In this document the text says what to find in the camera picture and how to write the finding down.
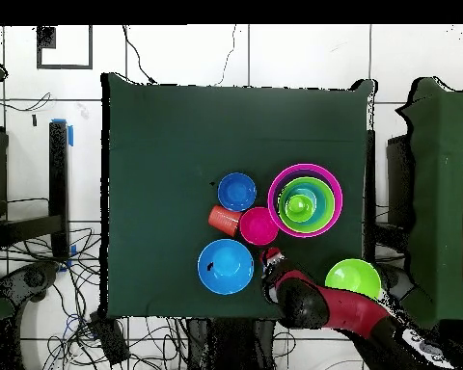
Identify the red small bowl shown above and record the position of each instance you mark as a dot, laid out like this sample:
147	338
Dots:
258	226

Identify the blue large bowl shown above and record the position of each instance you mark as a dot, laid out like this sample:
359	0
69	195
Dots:
225	266

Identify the pink large bowl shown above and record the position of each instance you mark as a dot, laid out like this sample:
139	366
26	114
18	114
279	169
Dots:
271	200

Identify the lime green small cup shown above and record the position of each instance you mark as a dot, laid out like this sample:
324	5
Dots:
299	206

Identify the orange cup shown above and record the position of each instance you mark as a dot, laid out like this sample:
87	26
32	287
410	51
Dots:
223	220

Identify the purple shallow bowl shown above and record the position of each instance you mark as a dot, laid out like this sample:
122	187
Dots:
276	192

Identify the turquoise bowl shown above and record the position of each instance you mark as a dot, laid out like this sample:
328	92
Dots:
319	204

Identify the dark blue small bowl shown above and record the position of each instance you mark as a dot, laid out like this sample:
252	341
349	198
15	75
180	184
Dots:
236	192

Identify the lime green large bowl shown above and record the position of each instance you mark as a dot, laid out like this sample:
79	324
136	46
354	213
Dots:
331	208
351	277

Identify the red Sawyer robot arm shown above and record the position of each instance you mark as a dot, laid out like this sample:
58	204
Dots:
351	308

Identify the black stand base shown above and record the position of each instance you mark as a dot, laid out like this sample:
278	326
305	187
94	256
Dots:
34	277
397	279

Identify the dark green table cloth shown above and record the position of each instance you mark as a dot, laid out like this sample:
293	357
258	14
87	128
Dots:
177	135

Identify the black floor box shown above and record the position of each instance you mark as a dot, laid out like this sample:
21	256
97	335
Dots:
110	339

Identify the blue tape strip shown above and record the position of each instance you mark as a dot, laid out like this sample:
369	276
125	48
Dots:
70	135

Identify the black post stand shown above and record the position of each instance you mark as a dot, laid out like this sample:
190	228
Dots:
58	185

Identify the black square floor frame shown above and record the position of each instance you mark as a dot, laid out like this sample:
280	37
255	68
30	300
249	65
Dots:
45	36

